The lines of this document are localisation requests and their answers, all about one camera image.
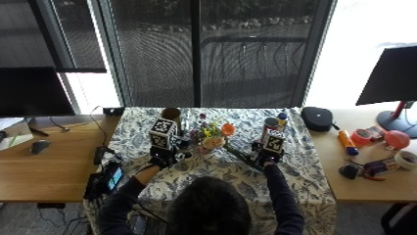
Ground person's left hand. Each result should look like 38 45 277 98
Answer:
148 139 193 169

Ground person's right hand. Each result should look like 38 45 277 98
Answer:
251 140 287 168

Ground mixed flower bouquet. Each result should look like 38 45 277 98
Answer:
188 112 264 171

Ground white marker cube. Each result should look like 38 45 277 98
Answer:
261 128 287 155
149 117 180 151

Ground red labelled can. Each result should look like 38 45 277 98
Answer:
263 117 281 138

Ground brown cylinder vase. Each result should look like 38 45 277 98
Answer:
160 107 184 128

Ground blue floral tablecloth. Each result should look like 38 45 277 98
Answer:
83 106 339 235

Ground yellow bottle with blue cap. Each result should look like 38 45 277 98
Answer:
276 112 289 132

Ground black zip case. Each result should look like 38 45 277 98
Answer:
300 106 341 133

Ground phone with lit screen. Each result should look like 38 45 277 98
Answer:
101 161 127 194

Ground small black adapter box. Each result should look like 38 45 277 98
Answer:
101 106 127 118

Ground the person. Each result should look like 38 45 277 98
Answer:
97 163 307 235

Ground orange tube with blue cap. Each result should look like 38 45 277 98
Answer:
337 129 361 157

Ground small black gadget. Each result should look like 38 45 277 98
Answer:
337 162 361 181

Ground black flat device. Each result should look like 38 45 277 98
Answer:
83 172 107 201

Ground small red packet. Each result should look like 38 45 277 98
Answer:
367 125 388 142

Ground dark purple box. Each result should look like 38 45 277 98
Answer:
363 156 401 177

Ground black computer mouse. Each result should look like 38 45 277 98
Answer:
30 139 52 156

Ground white tape roll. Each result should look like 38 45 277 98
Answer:
393 149 417 171

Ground black monitor on red stand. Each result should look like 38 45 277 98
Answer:
355 45 417 139

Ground black office chair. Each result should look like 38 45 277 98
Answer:
380 202 417 235

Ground white paper box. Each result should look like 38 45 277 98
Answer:
0 117 35 152

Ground dark roller blind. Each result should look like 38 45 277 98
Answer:
0 0 108 74

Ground black cable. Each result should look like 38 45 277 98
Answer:
89 105 111 150

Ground red handled pliers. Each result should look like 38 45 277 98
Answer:
359 173 388 182

